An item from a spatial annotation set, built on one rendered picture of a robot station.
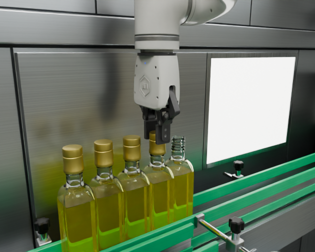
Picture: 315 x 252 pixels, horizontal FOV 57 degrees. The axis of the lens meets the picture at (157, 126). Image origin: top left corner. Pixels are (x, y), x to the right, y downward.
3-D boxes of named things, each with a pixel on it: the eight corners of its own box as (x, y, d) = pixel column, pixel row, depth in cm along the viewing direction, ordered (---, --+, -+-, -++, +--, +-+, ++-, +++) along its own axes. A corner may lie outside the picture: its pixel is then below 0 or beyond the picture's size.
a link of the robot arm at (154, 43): (125, 36, 56) (125, 52, 57) (150, 34, 49) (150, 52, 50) (161, 38, 60) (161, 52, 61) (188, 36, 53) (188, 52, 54)
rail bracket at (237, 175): (226, 194, 94) (229, 155, 91) (243, 203, 88) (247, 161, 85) (217, 197, 92) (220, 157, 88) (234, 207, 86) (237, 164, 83)
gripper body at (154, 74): (126, 48, 57) (128, 104, 60) (155, 47, 49) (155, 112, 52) (158, 48, 61) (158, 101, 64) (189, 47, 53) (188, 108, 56)
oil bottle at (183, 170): (178, 232, 73) (179, 152, 68) (193, 244, 69) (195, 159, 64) (159, 240, 70) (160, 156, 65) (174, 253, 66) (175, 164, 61)
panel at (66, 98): (280, 143, 112) (290, 52, 104) (288, 145, 110) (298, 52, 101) (33, 212, 64) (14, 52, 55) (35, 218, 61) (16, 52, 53)
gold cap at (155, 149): (159, 148, 63) (159, 128, 61) (169, 153, 60) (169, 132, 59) (145, 151, 61) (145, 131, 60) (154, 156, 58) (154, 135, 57)
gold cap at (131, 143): (135, 154, 60) (135, 133, 59) (144, 159, 57) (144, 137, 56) (120, 157, 58) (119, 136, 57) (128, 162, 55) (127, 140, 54)
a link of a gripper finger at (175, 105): (159, 74, 54) (151, 97, 58) (180, 100, 50) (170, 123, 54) (164, 74, 55) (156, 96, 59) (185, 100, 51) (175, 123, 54)
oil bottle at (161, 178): (160, 241, 70) (160, 157, 65) (174, 254, 65) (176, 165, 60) (140, 250, 67) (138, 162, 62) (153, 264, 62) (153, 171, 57)
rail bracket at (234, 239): (201, 244, 68) (203, 195, 65) (262, 291, 55) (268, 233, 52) (192, 248, 67) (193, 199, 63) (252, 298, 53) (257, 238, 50)
